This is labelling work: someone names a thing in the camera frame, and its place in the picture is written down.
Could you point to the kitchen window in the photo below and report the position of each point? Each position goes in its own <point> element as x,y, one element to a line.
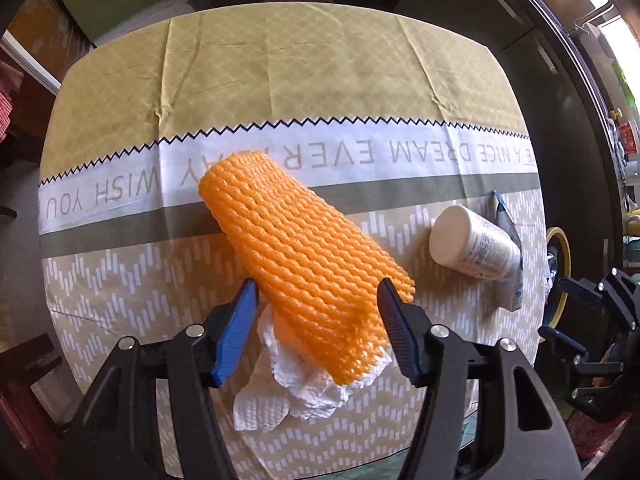
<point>620,50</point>

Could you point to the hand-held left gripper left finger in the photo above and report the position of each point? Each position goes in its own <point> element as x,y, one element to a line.
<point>235,335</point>

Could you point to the patterned tablecloth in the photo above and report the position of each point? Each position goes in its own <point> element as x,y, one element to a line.
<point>300,85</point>

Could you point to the orange foam fruit net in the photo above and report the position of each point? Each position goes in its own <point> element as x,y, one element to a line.
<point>300,250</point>

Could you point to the red checked apron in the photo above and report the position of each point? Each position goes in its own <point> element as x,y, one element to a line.
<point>7,110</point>

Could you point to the white plastic bottle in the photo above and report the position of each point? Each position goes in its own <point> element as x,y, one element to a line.
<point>470,240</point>

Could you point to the white tissue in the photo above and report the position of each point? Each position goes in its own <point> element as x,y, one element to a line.
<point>270,400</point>

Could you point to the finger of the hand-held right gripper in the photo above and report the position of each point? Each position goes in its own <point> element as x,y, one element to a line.
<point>612,290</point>
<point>582,360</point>

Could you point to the dark blue yellow-rimmed trash bin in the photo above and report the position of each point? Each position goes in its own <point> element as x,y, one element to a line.
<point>564,255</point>

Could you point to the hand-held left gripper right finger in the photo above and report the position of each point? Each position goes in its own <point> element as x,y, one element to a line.
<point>397,335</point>

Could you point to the dark wooden chair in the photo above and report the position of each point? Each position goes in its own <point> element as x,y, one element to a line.
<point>30,360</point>

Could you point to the grey foil packet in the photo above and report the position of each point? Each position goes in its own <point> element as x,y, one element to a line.
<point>507,217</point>

